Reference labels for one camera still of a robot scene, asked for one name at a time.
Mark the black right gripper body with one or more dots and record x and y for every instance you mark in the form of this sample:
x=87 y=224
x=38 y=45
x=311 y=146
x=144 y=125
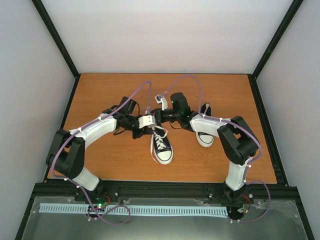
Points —
x=161 y=119

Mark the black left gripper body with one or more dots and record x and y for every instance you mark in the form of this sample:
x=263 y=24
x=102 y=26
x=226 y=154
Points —
x=143 y=132

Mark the black canvas sneaker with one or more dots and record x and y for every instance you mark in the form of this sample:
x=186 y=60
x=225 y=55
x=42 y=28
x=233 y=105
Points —
x=161 y=147
x=204 y=139

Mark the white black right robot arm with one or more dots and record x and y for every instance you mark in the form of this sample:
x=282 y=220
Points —
x=239 y=143

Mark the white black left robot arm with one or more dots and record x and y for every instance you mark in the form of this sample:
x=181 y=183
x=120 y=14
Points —
x=67 y=151

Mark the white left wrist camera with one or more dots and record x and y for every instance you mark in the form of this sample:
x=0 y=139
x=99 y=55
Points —
x=147 y=121

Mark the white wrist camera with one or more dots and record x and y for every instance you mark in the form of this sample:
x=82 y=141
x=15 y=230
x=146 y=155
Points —
x=147 y=121
x=161 y=100

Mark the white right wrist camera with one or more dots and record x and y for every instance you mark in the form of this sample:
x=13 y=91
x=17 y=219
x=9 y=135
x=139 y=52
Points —
x=161 y=100

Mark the black aluminium frame rail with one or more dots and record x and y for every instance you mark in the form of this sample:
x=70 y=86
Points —
x=211 y=192

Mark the light blue slotted cable duct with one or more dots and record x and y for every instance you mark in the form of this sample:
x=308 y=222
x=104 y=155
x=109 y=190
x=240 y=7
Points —
x=135 y=210

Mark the black right corner frame post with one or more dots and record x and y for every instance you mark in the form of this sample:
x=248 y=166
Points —
x=281 y=29

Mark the black corner frame post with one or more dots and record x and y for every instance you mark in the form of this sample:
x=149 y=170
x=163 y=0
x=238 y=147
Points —
x=50 y=26
x=281 y=29

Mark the black left corner frame post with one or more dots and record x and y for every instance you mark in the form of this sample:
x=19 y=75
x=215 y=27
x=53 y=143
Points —
x=50 y=26

